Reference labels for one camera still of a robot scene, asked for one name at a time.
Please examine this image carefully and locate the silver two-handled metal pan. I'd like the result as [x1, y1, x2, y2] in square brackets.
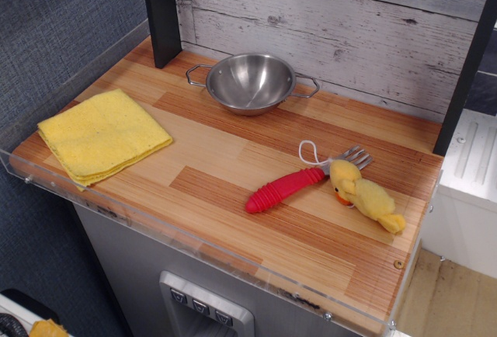
[186, 53, 320, 116]

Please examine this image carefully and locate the clear acrylic guard rail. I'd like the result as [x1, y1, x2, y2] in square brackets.
[1, 20, 441, 336]

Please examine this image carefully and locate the black right vertical post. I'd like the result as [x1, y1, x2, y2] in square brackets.
[433, 0, 496, 156]

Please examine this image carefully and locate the grey toy cabinet front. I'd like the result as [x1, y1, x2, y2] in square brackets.
[72, 201, 350, 337]

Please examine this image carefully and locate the red-handled metal fork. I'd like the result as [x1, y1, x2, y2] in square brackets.
[245, 140, 373, 214]

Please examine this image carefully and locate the folded yellow rag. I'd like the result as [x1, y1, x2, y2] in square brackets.
[37, 89, 173, 187]

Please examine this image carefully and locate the yellow plush duck toy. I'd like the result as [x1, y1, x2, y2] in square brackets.
[329, 160, 406, 234]

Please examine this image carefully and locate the yellow object bottom left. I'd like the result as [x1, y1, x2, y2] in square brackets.
[29, 319, 70, 337]

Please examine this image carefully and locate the silver dispenser button panel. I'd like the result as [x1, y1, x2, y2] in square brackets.
[159, 271, 255, 336]

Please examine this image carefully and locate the black left vertical post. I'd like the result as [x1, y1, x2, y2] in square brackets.
[145, 0, 182, 68]

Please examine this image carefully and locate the black ribbed hose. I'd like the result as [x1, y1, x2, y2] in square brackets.
[0, 312, 25, 337]

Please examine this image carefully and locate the black vertical post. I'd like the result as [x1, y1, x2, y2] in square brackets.
[433, 0, 496, 156]
[145, 0, 182, 68]

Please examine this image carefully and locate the white ridged side unit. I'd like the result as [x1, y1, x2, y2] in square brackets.
[420, 109, 496, 278]

